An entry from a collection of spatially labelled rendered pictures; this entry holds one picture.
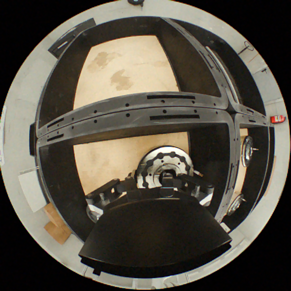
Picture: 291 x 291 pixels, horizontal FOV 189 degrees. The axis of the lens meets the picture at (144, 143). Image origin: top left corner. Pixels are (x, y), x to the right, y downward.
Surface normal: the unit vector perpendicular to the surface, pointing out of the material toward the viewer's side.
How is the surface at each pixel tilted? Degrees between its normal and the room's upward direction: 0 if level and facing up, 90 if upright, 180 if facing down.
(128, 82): 0
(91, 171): 0
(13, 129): 90
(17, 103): 90
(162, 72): 0
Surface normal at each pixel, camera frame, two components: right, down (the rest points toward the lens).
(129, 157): 0.00, 0.04
